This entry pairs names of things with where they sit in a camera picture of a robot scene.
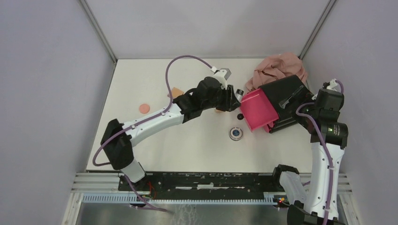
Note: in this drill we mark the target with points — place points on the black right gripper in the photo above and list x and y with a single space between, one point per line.
306 122

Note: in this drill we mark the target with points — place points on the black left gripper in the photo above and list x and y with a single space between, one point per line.
231 102

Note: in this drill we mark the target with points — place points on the pink top drawer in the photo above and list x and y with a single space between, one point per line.
257 110

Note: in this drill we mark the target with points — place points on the pink drawer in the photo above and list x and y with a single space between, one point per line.
257 110
268 127

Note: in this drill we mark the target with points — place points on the black drawer organizer case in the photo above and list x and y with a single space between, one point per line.
278 92

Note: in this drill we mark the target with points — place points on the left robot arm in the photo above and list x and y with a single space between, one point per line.
119 139

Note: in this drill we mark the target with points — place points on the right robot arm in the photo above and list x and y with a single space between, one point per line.
320 174

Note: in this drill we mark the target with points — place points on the square tan makeup sponge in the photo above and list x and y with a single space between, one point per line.
175 92

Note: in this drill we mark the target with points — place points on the round clear powder jar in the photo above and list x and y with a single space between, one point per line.
236 133

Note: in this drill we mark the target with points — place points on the pink middle drawer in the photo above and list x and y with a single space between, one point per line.
268 127

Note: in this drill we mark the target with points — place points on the pink crumpled cloth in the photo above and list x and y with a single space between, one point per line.
277 67

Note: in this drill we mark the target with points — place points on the round pink powder puff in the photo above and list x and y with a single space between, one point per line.
144 108

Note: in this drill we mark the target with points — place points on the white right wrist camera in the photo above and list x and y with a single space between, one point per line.
332 85

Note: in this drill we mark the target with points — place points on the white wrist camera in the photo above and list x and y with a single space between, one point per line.
221 75
332 85

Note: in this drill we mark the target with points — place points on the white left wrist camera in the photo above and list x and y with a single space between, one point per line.
221 75

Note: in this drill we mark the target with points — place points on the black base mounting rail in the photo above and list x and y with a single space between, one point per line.
207 186

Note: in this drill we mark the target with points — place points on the aluminium frame rail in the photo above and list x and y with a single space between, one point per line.
106 198

